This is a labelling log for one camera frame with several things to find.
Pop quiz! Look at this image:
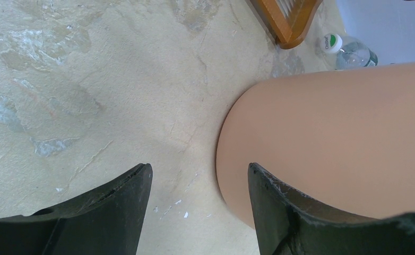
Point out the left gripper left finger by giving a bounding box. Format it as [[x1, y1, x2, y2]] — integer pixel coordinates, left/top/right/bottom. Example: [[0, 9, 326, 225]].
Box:
[[0, 164, 153, 254]]

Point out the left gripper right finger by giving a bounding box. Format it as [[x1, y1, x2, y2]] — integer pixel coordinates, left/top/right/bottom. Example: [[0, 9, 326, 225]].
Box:
[[248, 163, 415, 254]]

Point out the orange plastic bin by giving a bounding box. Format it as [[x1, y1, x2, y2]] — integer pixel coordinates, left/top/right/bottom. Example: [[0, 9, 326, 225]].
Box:
[[216, 62, 415, 227]]

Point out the dark green label clear bottle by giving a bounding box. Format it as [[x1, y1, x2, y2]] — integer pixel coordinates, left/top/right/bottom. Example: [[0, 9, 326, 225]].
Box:
[[317, 33, 378, 70]]

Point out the wooden three-tier shelf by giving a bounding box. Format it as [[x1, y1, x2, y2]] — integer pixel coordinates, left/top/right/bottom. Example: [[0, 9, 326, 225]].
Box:
[[250, 0, 323, 49]]

